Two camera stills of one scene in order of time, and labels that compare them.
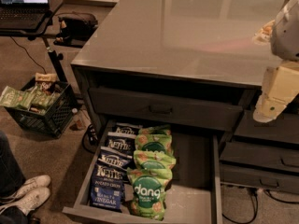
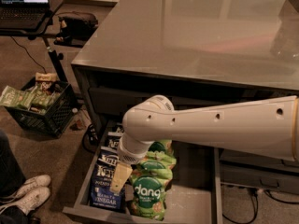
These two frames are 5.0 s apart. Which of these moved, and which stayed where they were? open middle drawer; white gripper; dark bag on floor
Moved: white gripper
Stayed: dark bag on floor; open middle drawer
